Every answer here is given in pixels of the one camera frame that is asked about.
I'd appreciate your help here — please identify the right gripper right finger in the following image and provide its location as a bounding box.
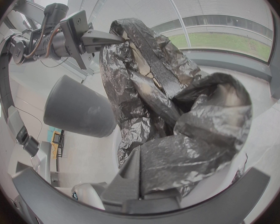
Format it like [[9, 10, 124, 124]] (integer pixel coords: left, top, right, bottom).
[[142, 187, 183, 205]]

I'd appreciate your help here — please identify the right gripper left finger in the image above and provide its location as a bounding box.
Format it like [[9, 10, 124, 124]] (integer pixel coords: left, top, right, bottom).
[[102, 146, 142, 214]]

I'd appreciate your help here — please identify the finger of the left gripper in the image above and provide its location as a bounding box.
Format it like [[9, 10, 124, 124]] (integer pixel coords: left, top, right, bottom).
[[81, 29, 125, 45], [80, 44, 103, 61]]

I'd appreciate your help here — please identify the black plastic bag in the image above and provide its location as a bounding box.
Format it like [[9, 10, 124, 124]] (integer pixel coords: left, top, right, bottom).
[[99, 18, 252, 198]]

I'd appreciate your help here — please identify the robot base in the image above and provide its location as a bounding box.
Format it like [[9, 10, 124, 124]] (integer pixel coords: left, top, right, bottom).
[[13, 141, 106, 224]]

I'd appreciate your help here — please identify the dark grey round chair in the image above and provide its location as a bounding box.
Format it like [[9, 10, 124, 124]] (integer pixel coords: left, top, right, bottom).
[[43, 75, 116, 139]]

